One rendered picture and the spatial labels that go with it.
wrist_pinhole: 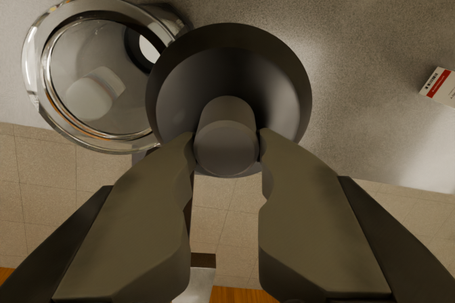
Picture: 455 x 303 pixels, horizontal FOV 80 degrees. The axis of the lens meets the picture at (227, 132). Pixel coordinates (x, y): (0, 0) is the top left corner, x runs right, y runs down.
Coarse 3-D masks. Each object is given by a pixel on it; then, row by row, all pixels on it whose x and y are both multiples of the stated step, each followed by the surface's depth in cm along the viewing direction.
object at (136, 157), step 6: (150, 150) 111; (132, 156) 151; (138, 156) 151; (144, 156) 106; (132, 162) 153; (192, 174) 100; (198, 174) 159; (204, 174) 160; (192, 180) 97; (192, 186) 94; (192, 192) 92; (192, 198) 89; (186, 204) 85; (186, 210) 83; (186, 216) 81; (186, 222) 79; (186, 228) 77
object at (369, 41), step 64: (0, 0) 35; (128, 0) 36; (192, 0) 37; (256, 0) 37; (320, 0) 38; (384, 0) 38; (448, 0) 39; (0, 64) 39; (320, 64) 42; (384, 64) 42; (448, 64) 43; (320, 128) 46; (384, 128) 47; (448, 128) 48; (448, 192) 54
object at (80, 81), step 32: (64, 0) 16; (96, 0) 16; (32, 32) 17; (64, 32) 18; (96, 32) 24; (128, 32) 36; (160, 32) 17; (32, 64) 17; (64, 64) 20; (96, 64) 26; (128, 64) 35; (32, 96) 18; (64, 96) 20; (96, 96) 24; (128, 96) 28; (64, 128) 19; (96, 128) 21; (128, 128) 22
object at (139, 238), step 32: (160, 160) 10; (192, 160) 12; (128, 192) 9; (160, 192) 9; (96, 224) 8; (128, 224) 8; (160, 224) 7; (96, 256) 7; (128, 256) 7; (160, 256) 7; (64, 288) 6; (96, 288) 6; (128, 288) 6; (160, 288) 7
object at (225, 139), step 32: (192, 32) 13; (224, 32) 13; (256, 32) 13; (160, 64) 14; (192, 64) 13; (224, 64) 13; (256, 64) 13; (288, 64) 13; (160, 96) 14; (192, 96) 13; (224, 96) 13; (256, 96) 13; (288, 96) 13; (160, 128) 14; (192, 128) 14; (224, 128) 11; (256, 128) 12; (288, 128) 14; (224, 160) 12; (256, 160) 15
